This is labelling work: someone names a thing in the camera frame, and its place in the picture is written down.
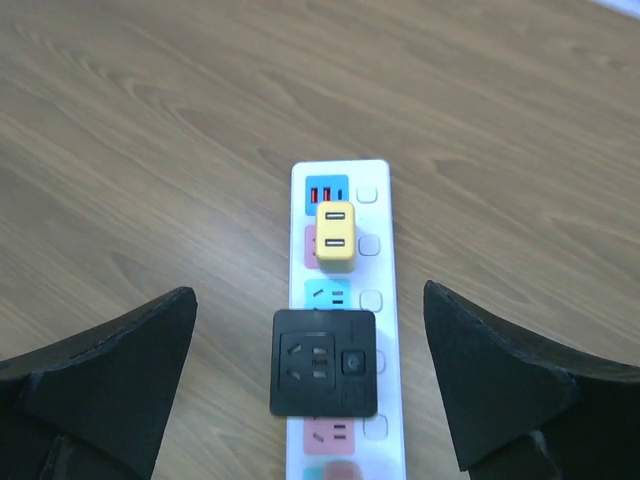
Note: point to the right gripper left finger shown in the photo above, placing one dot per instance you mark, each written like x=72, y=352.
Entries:
x=95, y=405

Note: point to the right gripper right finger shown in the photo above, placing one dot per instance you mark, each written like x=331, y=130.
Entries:
x=522, y=406

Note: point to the white power strip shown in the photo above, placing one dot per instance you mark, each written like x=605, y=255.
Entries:
x=376, y=444

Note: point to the black cube socket adapter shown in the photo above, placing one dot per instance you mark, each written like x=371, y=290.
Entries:
x=324, y=364

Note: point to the yellow plug adapter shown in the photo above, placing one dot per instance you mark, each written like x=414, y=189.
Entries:
x=335, y=244

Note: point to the pink plug adapter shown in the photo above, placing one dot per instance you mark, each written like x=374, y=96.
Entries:
x=342, y=470

